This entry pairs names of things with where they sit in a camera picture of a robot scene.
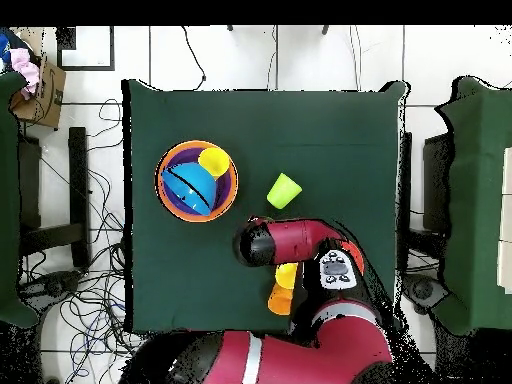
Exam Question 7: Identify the pink cloth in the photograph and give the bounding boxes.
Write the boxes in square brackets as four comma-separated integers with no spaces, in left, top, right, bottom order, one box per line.
[9,47,41,99]

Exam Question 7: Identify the black bench frame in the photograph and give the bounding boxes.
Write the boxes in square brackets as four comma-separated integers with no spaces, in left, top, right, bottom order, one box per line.
[17,126,91,269]

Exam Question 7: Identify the dark green tablecloth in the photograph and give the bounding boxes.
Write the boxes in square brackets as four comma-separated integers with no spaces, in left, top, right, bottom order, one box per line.
[121,79,409,335]

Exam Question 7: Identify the large orange bowl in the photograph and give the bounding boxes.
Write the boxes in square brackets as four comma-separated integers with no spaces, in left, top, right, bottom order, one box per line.
[154,139,240,224]

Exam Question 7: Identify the blue bowl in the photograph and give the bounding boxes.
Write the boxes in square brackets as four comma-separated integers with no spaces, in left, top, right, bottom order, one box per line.
[160,161,218,217]

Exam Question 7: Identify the purple bowl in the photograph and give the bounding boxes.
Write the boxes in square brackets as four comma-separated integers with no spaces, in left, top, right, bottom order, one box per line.
[160,146,234,217]

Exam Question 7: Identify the black floor cable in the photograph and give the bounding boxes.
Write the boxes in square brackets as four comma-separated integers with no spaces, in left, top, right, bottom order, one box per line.
[180,26,207,91]

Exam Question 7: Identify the orange cup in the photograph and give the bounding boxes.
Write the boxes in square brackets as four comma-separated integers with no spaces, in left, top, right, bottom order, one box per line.
[266,281,295,316]

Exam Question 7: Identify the white box stack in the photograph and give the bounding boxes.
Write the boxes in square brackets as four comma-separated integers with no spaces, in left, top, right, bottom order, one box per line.
[496,147,512,295]

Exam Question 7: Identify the yellow cup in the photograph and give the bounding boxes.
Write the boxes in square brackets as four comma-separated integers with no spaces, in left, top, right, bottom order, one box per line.
[274,262,299,290]
[197,146,232,179]

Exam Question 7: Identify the black framed white board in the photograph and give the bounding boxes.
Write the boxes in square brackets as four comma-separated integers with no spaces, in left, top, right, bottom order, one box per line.
[56,26,116,72]

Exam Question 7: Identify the cardboard box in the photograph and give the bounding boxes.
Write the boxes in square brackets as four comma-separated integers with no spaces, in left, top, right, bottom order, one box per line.
[9,59,67,130]

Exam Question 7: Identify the green cloth covered table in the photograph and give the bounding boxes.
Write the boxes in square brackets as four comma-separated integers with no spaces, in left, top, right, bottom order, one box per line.
[435,75,512,335]
[0,71,39,329]

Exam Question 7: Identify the tangled black cables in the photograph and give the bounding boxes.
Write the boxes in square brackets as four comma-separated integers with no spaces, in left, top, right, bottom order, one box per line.
[19,99,151,384]

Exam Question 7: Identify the green cup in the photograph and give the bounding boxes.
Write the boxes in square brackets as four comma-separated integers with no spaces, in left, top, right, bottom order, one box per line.
[266,172,304,210]

